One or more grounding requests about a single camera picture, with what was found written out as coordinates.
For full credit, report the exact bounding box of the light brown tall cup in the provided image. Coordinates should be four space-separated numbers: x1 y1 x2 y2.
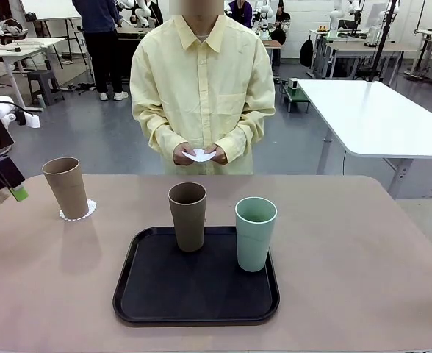
41 157 90 218

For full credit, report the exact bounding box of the white paper doily coaster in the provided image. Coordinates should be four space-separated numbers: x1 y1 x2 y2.
59 198 98 222
183 148 215 163

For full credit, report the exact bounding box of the dark brown tall cup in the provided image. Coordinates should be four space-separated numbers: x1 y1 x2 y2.
168 182 207 253

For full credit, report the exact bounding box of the mint green tall cup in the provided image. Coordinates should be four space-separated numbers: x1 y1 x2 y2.
234 197 278 273

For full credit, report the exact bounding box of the person's left forearm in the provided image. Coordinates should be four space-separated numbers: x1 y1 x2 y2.
215 110 276 163

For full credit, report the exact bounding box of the person's right forearm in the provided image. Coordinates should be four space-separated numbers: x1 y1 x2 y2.
137 110 188 163

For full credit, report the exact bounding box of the person's right hand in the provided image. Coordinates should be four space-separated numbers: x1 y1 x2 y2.
172 143 197 166

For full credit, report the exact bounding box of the person's left hand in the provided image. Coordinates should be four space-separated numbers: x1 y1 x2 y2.
203 145 228 166

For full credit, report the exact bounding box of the grey plastic stool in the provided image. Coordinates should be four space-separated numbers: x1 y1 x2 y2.
26 69 65 108

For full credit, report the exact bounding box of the white desk with clutter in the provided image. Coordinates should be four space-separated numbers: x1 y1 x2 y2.
0 36 67 112

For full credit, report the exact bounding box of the large white table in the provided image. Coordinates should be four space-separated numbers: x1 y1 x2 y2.
295 79 432 200

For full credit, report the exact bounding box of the pile of clothes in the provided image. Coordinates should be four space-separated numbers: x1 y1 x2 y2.
0 18 29 42

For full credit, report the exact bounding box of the standing person in dark clothes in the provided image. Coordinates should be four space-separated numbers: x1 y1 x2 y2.
71 0 130 102

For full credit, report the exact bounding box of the whiteboard on stand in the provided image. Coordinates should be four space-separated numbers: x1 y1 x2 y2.
19 0 84 21

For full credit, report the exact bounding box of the black tripod pole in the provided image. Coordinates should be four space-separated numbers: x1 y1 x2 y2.
369 0 401 84

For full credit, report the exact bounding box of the grey background work table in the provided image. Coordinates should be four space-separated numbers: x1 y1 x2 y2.
309 29 419 80

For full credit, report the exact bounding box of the low green bench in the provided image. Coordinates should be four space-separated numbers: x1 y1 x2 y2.
282 82 312 113

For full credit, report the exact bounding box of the black backpack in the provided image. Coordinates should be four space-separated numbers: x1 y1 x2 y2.
299 35 315 68

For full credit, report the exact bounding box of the person in yellow shirt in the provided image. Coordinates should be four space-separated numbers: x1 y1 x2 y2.
129 0 277 176

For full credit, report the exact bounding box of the black plastic serving tray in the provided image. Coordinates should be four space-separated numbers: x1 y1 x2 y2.
112 226 281 324

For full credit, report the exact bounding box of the seated person in black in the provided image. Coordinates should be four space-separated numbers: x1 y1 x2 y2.
269 0 292 46

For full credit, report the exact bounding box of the seated person in purple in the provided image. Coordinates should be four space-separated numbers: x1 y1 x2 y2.
228 0 254 29

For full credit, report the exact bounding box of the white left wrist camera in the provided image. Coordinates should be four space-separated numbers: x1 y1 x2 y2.
16 113 41 129

